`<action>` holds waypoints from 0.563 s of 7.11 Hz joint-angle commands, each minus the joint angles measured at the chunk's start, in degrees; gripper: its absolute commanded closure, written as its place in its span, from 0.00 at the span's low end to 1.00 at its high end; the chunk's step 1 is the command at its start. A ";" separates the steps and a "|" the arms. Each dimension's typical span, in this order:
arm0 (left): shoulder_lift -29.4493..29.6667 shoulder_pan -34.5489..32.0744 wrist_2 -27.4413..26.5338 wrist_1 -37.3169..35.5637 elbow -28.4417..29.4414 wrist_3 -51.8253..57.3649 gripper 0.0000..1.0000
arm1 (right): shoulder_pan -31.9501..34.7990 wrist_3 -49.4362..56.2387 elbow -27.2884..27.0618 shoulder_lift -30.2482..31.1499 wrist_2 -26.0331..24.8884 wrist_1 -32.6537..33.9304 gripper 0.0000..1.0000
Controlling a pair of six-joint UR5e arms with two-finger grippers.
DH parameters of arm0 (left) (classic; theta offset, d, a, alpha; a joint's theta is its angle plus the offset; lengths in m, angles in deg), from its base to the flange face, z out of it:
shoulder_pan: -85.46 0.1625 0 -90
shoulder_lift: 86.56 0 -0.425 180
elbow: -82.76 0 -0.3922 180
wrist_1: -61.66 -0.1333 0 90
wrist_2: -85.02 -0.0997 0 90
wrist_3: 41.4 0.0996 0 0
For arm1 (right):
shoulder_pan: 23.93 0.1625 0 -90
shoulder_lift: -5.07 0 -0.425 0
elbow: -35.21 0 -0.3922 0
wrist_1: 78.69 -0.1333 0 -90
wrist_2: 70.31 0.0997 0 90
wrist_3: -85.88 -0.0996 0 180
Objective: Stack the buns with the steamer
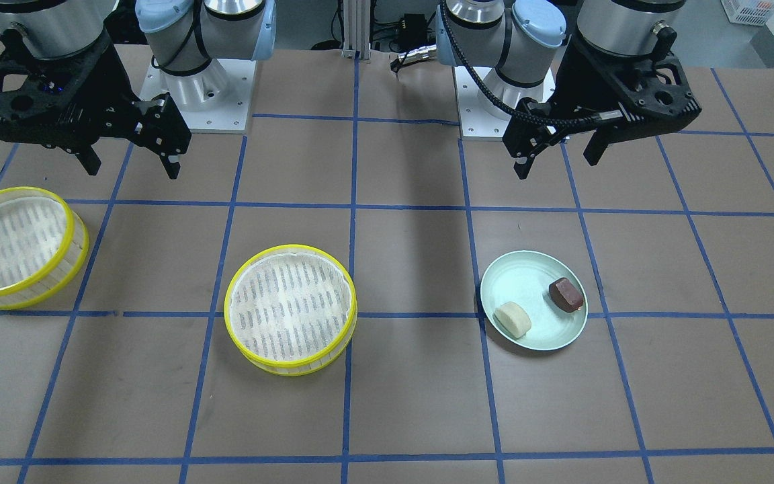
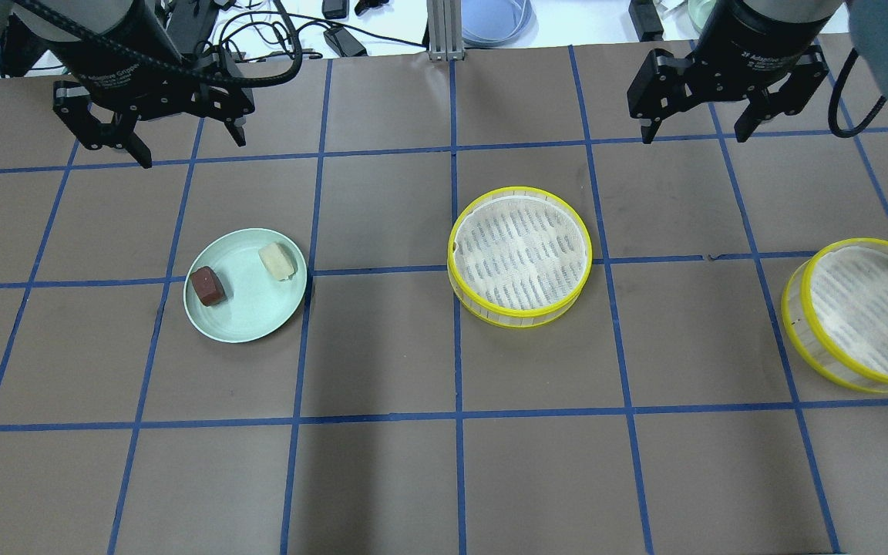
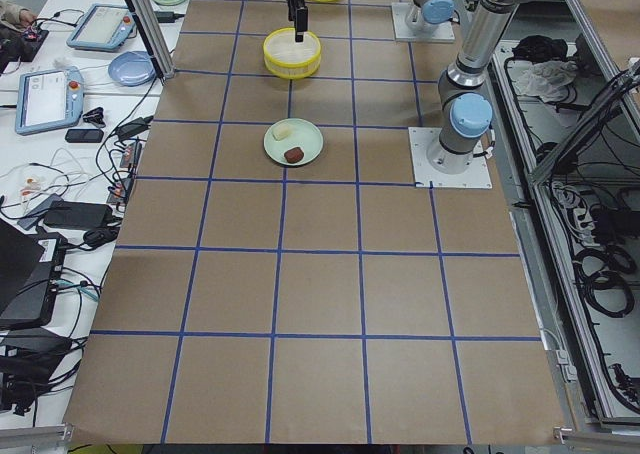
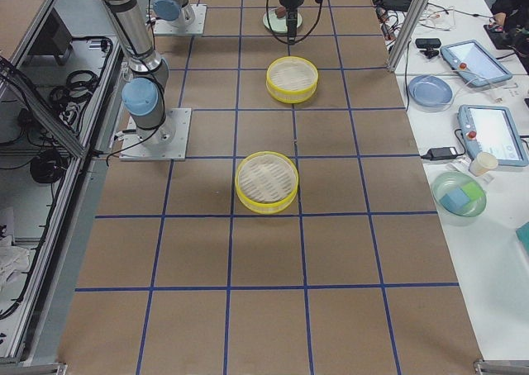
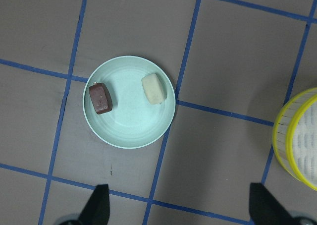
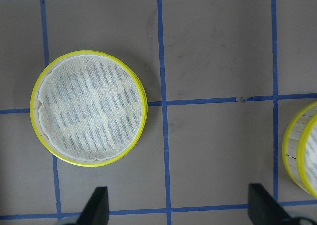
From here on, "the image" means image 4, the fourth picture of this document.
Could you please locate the blue sponge block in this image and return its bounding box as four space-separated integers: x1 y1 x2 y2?
439 187 470 215

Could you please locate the black webcam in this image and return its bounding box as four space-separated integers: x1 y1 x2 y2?
415 38 441 59

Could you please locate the black power adapter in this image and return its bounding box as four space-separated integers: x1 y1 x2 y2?
421 146 465 161

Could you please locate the yellow bamboo steamer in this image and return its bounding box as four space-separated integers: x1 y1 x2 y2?
235 151 299 215
265 56 319 104

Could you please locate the green sponge block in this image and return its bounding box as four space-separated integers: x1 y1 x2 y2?
460 180 485 202

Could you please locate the light green plate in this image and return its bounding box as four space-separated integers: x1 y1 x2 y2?
262 8 287 36

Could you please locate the teach pendant tablet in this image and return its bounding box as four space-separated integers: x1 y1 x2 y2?
457 105 528 167
440 40 512 88

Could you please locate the blue plate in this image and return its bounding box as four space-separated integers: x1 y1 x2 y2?
407 75 453 110

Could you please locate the paper cup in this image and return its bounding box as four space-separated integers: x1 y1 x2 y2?
469 152 498 177

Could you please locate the crumpled white cloth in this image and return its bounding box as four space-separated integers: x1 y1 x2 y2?
0 207 31 297

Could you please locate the far teach pendant tablet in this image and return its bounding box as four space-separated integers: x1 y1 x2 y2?
440 40 512 88

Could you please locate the near teach pendant tablet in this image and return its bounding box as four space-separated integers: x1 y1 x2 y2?
457 105 528 167

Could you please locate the aluminium frame post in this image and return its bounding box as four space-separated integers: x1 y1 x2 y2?
387 0 429 73

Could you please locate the green glass bowl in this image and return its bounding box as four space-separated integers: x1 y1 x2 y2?
431 171 487 217

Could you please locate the brown bun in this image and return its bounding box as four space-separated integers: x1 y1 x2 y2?
274 7 287 18

